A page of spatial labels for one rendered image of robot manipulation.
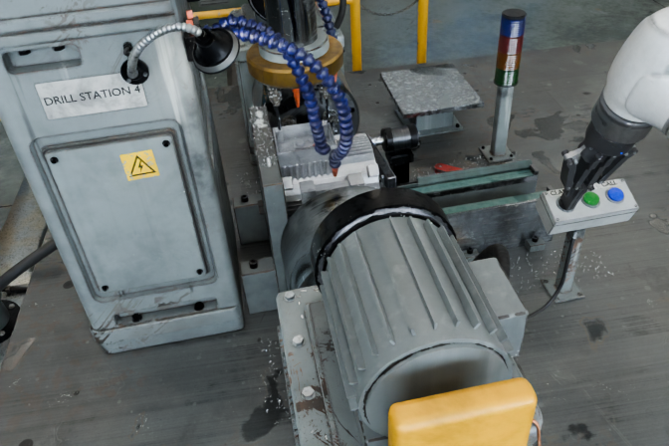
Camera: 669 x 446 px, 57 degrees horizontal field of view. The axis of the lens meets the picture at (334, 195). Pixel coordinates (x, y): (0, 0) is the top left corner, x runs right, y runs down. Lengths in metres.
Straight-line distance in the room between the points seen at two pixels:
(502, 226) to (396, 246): 0.80
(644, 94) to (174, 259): 0.82
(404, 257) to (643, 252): 1.00
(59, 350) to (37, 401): 0.12
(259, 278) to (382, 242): 0.65
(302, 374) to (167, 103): 0.47
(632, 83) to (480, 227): 0.62
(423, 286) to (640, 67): 0.45
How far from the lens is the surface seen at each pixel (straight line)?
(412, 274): 0.65
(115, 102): 1.02
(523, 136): 1.94
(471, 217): 1.42
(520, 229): 1.50
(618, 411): 1.29
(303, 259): 1.02
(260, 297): 1.35
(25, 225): 3.21
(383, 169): 1.30
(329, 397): 0.79
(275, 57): 1.13
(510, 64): 1.68
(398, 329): 0.62
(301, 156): 1.24
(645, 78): 0.93
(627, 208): 1.30
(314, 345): 0.84
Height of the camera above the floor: 1.82
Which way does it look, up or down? 38 degrees down
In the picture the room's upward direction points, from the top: 4 degrees counter-clockwise
